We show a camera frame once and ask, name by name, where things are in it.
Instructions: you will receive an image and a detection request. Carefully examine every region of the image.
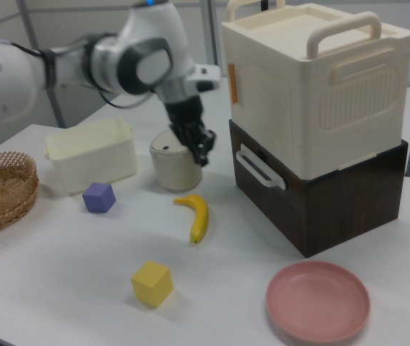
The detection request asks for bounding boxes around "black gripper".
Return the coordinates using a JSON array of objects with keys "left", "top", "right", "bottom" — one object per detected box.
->
[{"left": 163, "top": 94, "right": 218, "bottom": 168}]

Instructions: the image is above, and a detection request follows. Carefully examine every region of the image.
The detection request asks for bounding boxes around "wooden drawer with white handle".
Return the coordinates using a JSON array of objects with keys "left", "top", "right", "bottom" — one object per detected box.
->
[{"left": 228, "top": 119, "right": 308, "bottom": 259}]

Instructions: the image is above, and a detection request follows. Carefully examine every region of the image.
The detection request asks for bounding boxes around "dark brown drawer cabinet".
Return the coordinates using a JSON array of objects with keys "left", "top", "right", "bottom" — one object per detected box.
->
[{"left": 228, "top": 119, "right": 409, "bottom": 259}]

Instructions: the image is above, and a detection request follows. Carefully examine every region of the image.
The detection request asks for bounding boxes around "small cream lidded bin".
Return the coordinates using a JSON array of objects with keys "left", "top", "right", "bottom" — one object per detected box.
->
[{"left": 148, "top": 130, "right": 204, "bottom": 192}]

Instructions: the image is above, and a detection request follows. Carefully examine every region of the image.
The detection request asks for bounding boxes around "yellow toy banana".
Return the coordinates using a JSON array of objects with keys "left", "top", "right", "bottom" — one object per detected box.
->
[{"left": 172, "top": 193, "right": 210, "bottom": 245}]

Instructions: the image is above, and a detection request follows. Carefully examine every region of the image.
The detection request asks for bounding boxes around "orange tape strip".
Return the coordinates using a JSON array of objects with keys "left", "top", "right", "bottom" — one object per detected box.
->
[{"left": 227, "top": 63, "right": 241, "bottom": 106}]

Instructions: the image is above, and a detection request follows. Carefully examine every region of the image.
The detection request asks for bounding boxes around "cream plastic storage box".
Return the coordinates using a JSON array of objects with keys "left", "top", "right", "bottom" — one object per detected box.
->
[{"left": 220, "top": 0, "right": 410, "bottom": 180}]

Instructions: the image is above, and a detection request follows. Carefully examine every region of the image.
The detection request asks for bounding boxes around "open cream plastic tub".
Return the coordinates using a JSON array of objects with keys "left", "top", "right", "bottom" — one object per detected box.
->
[{"left": 43, "top": 115, "right": 138, "bottom": 197}]

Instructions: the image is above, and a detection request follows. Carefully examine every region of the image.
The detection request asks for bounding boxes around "purple foam cube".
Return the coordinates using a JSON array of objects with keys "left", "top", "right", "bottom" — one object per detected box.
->
[{"left": 81, "top": 182, "right": 117, "bottom": 215}]

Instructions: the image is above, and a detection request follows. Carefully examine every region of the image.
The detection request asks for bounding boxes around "yellow foam cube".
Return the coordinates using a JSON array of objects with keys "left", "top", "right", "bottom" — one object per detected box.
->
[{"left": 130, "top": 259, "right": 174, "bottom": 309}]

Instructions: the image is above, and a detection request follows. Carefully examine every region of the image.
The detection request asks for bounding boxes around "pink round plate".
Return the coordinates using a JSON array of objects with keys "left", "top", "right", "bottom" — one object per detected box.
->
[{"left": 265, "top": 260, "right": 372, "bottom": 344}]

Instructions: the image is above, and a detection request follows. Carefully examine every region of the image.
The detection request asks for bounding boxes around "woven wicker basket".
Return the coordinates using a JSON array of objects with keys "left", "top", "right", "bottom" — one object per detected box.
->
[{"left": 0, "top": 151, "right": 40, "bottom": 236}]

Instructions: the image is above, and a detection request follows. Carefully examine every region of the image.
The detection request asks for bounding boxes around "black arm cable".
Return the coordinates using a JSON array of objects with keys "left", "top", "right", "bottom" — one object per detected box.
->
[{"left": 0, "top": 35, "right": 157, "bottom": 110}]

